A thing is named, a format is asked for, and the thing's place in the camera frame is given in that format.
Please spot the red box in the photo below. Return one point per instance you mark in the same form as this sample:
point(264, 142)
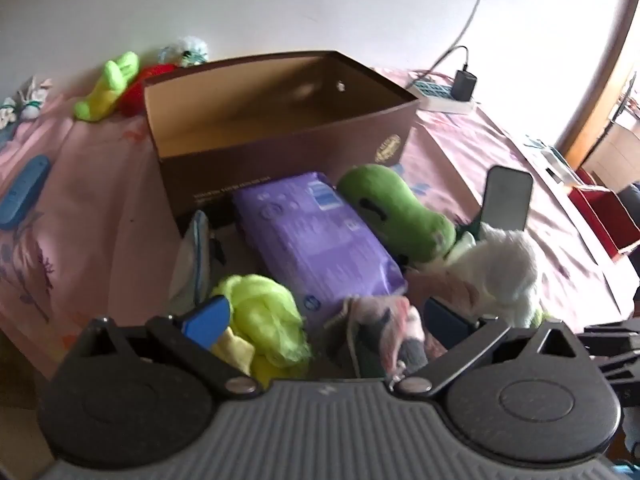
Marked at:
point(607, 220)

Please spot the small panda plush toy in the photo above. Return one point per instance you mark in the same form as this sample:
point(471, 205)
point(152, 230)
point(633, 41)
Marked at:
point(192, 50)

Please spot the yellow fluffy cloth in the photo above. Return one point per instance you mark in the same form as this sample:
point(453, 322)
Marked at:
point(265, 320)

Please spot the pink grey sock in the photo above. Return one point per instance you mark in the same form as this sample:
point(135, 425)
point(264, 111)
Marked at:
point(400, 325)

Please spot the white power strip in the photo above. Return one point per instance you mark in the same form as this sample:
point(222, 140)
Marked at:
point(435, 95)

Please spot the wooden door frame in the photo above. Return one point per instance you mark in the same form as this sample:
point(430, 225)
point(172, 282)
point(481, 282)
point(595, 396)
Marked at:
point(602, 95)

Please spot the purple plastic packet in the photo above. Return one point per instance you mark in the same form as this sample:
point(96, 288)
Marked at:
point(310, 240)

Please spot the brown cardboard box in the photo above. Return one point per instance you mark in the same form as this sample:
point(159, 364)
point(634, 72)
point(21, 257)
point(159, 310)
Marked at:
point(280, 160)

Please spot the lime green plush toy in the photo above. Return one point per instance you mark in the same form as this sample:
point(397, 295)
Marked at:
point(107, 90)

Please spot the white box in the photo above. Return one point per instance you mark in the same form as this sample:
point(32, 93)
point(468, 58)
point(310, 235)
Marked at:
point(552, 162)

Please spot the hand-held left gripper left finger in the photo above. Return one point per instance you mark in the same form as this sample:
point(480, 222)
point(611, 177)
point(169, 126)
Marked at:
point(207, 317)

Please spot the green dog plush toy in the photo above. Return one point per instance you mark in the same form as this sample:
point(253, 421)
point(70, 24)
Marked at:
point(395, 205)

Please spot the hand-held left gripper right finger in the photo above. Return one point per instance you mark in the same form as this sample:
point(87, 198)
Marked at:
point(445, 321)

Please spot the white tied gloves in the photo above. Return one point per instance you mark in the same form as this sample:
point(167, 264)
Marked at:
point(30, 102)

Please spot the light green cloth pouch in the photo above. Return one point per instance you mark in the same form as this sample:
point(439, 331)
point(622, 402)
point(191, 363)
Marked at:
point(192, 260)

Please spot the red plush toy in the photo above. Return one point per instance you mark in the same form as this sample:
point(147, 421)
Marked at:
point(135, 97)

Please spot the white plush toy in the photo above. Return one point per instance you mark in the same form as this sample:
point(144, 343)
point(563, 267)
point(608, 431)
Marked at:
point(505, 265)

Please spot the blue remote control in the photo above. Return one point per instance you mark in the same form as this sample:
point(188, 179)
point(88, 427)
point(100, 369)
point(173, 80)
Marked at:
point(22, 190)

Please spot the black charger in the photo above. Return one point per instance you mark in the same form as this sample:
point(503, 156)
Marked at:
point(465, 85)

